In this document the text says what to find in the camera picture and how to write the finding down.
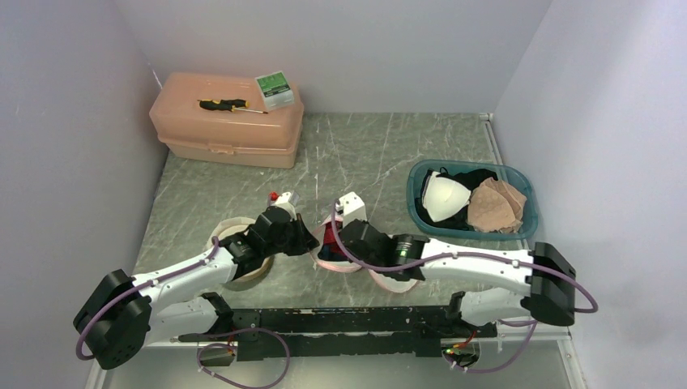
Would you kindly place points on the small green white box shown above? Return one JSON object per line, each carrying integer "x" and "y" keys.
{"x": 275, "y": 91}

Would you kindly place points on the red and navy bra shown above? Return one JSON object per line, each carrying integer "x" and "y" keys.
{"x": 330, "y": 251}

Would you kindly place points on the pink rimmed mesh laundry bag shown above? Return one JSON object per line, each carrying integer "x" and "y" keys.
{"x": 385, "y": 282}

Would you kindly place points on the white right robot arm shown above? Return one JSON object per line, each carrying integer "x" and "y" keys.
{"x": 539, "y": 283}

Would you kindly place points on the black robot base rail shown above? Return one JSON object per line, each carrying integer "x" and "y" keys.
{"x": 330, "y": 332}

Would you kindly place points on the black yellow screwdriver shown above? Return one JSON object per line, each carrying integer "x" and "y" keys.
{"x": 228, "y": 105}

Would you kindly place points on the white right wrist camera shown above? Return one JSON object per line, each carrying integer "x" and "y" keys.
{"x": 350, "y": 207}

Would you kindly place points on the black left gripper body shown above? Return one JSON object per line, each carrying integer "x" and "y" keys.
{"x": 292, "y": 241}

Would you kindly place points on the beige bra in basin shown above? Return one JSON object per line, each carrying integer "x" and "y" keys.
{"x": 496, "y": 207}

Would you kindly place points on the beige mesh laundry bag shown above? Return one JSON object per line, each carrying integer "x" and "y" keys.
{"x": 239, "y": 224}

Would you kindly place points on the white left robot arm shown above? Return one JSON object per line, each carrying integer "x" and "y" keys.
{"x": 125, "y": 313}

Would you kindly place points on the black bra in basin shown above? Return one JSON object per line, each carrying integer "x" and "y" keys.
{"x": 458, "y": 222}

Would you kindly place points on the pink plastic storage box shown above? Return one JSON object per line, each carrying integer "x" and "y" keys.
{"x": 238, "y": 138}

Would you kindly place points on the white bra with black trim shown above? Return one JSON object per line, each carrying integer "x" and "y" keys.
{"x": 442, "y": 197}

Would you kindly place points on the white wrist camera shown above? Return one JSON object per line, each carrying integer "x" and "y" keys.
{"x": 350, "y": 207}
{"x": 286, "y": 200}

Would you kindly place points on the teal plastic basin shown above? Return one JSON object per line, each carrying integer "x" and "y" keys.
{"x": 505, "y": 173}

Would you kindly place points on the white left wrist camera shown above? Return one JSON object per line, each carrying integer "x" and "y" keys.
{"x": 286, "y": 200}

